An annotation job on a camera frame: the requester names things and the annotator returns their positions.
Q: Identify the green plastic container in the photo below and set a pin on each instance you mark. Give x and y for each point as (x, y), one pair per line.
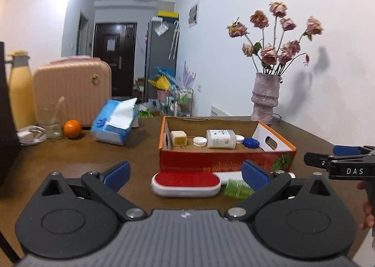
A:
(235, 189)

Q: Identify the blue tissue pack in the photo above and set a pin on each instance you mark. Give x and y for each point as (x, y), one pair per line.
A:
(107, 128)

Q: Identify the hanging clear umbrella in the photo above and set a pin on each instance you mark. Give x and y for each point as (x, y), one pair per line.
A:
(175, 41)

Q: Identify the grey side door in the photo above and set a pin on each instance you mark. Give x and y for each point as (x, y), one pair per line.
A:
(83, 35)

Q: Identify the red cardboard box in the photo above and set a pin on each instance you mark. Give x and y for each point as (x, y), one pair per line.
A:
(205, 161)

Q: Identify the orange fruit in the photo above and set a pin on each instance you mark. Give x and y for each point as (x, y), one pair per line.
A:
(72, 128)

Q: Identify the clear glass with straw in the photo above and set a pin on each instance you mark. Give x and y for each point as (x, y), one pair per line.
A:
(52, 130)

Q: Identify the person's right hand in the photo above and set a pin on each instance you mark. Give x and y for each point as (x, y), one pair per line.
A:
(367, 211)

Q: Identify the framed wall picture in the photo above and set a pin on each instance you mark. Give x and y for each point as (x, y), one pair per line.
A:
(194, 14)

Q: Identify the pink ribbed suitcase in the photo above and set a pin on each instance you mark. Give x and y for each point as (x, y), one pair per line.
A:
(73, 88)

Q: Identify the cardboard carton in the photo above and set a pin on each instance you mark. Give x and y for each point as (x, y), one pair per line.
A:
(139, 90)

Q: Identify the white ribbed bottle cap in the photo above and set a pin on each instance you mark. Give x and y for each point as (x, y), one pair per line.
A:
(199, 141)

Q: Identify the pink textured vase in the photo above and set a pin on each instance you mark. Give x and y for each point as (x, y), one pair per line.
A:
(265, 97)

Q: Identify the round contact lens case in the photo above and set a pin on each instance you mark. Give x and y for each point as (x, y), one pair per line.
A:
(251, 143)

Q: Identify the red and white lint brush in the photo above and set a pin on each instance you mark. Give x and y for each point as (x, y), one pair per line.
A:
(186, 183)

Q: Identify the black eyeglasses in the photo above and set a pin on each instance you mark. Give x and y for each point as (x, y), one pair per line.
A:
(277, 117)

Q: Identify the clear plastic bag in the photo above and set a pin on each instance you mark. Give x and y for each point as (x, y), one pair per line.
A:
(161, 29)

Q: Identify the small white jar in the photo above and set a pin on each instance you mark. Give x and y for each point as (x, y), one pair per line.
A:
(240, 139)

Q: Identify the blue and yellow toy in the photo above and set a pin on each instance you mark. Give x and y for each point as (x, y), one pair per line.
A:
(162, 81)

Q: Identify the dried pink roses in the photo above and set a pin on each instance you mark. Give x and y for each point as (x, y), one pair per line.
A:
(269, 53)

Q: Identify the white pill bottle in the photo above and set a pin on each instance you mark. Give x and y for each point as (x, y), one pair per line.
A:
(221, 139)

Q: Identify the black paper bag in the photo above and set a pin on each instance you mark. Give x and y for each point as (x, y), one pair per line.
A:
(7, 123)

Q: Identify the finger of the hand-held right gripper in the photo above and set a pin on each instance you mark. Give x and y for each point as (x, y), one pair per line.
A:
(347, 150)
(316, 159)

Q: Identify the yellow box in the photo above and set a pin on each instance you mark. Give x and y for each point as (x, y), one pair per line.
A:
(168, 14)

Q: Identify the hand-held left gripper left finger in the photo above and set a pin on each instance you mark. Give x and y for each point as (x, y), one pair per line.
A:
(117, 175)

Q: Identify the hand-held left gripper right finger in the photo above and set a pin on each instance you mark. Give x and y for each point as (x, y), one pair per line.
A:
(256, 177)

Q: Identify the dark entrance door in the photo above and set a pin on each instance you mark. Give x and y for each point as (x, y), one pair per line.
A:
(124, 50)

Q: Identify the yellow thermos bottle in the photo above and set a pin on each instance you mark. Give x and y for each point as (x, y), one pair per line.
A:
(20, 100)

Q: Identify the grey refrigerator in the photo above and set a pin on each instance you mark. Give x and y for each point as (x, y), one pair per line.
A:
(156, 59)

